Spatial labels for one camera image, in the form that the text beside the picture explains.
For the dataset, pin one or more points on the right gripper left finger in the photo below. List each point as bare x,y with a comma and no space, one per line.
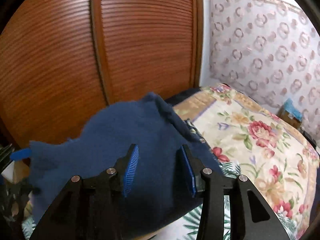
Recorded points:
88,208

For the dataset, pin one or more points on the louvered wooden wardrobe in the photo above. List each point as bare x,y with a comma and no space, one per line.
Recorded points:
64,60

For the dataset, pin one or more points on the circle patterned sheer curtain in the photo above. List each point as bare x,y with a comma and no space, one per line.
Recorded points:
267,49

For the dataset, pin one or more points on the box with blue bag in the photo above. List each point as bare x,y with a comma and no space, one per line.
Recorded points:
290,114

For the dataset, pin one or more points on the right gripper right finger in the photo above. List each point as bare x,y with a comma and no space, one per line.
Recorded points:
225,199

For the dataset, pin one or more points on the navy printed t-shirt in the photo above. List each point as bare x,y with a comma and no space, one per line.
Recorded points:
158,193

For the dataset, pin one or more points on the palm leaf bed sheet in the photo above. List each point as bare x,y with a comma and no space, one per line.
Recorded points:
96,207

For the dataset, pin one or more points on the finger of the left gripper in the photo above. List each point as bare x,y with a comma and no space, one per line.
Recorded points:
20,154

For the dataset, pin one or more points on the floral beige blanket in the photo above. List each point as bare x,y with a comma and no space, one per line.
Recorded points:
248,139

